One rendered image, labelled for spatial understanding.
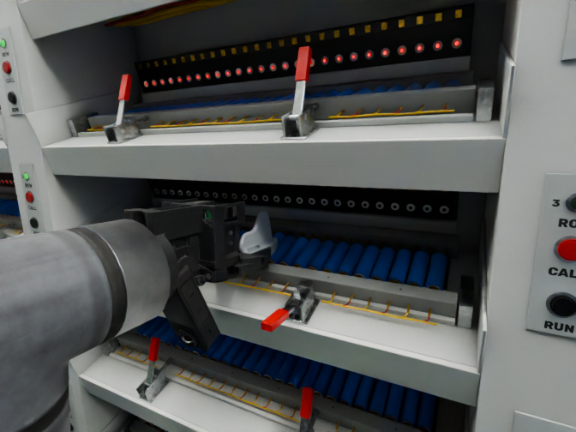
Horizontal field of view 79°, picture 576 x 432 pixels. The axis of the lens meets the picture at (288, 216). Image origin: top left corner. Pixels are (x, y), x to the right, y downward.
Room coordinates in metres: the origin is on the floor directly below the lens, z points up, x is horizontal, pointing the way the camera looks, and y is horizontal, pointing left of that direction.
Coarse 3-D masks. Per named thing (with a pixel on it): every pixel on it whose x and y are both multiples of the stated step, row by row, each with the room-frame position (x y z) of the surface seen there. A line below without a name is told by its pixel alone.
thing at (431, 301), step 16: (256, 272) 0.42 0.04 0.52; (272, 272) 0.41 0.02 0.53; (288, 272) 0.41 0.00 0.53; (304, 272) 0.40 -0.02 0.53; (320, 272) 0.40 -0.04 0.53; (256, 288) 0.41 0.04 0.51; (320, 288) 0.38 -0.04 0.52; (336, 288) 0.37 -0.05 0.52; (352, 288) 0.36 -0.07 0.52; (368, 288) 0.36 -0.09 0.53; (384, 288) 0.35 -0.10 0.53; (400, 288) 0.35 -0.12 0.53; (416, 288) 0.34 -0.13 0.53; (336, 304) 0.36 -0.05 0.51; (368, 304) 0.35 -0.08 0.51; (400, 304) 0.34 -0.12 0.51; (416, 304) 0.33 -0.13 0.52; (432, 304) 0.33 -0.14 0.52; (448, 304) 0.32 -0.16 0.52; (416, 320) 0.32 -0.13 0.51
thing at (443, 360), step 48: (480, 240) 0.42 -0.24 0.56; (240, 288) 0.43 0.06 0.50; (480, 288) 0.33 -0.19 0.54; (240, 336) 0.39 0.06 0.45; (288, 336) 0.35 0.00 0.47; (336, 336) 0.32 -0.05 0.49; (384, 336) 0.32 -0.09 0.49; (432, 336) 0.31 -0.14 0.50; (480, 336) 0.27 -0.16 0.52; (432, 384) 0.29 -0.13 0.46
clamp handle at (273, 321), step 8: (296, 296) 0.36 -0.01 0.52; (288, 304) 0.34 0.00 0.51; (296, 304) 0.34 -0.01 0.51; (280, 312) 0.32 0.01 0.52; (288, 312) 0.32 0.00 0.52; (264, 320) 0.30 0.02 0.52; (272, 320) 0.30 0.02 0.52; (280, 320) 0.31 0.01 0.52; (264, 328) 0.30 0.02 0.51; (272, 328) 0.30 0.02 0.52
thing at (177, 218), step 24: (144, 216) 0.30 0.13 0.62; (168, 216) 0.30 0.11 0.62; (192, 216) 0.33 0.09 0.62; (216, 216) 0.33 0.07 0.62; (240, 216) 0.37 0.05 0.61; (168, 240) 0.30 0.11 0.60; (192, 240) 0.33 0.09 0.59; (216, 240) 0.33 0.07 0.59; (168, 264) 0.28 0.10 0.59; (192, 264) 0.32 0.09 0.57; (216, 264) 0.33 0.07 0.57
